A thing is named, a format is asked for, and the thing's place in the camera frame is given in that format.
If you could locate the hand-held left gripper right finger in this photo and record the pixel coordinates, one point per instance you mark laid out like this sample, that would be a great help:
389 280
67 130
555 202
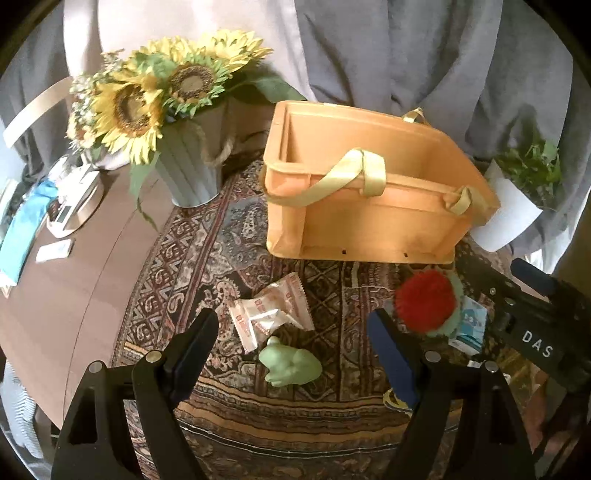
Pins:
392 360

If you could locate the patterned fringed table rug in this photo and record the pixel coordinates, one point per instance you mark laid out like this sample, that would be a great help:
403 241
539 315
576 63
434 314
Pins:
198 258

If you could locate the green frog squishy toy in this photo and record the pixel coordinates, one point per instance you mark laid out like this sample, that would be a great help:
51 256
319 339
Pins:
288 364

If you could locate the grey ribbed flower pot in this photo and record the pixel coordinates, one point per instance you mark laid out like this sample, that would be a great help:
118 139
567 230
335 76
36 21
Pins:
194 170

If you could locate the white plant pot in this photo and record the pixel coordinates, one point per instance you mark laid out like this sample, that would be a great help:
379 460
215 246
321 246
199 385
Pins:
505 212

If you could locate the wooden desk lamp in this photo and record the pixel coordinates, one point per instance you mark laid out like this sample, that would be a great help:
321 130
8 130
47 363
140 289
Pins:
78 212

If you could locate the artificial sunflower bouquet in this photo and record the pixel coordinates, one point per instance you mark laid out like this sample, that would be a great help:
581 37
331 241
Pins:
129 110

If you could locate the striped cloth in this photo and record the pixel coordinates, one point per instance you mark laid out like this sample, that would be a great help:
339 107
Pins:
18 410

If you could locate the white handheld device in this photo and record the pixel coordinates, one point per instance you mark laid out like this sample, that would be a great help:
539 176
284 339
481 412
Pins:
61 217

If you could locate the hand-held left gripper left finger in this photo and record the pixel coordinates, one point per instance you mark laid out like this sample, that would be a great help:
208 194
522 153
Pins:
194 364

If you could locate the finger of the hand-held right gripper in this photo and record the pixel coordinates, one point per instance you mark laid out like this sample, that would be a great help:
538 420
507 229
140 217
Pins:
485 288
535 279

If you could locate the blue fabric pouch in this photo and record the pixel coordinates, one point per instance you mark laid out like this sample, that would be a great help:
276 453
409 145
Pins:
23 230

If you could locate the white red snack packet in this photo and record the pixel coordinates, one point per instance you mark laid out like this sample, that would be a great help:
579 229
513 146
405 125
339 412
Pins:
286 300
244 327

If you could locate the orange plastic crate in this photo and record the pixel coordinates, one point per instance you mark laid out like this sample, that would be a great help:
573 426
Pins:
369 221

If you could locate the white remote control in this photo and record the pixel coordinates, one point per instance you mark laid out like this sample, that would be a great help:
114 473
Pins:
55 251

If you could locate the red fluffy plush toy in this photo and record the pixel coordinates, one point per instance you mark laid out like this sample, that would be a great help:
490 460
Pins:
427 300

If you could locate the blue white small carton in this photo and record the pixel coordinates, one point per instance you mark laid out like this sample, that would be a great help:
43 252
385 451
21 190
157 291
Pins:
471 327

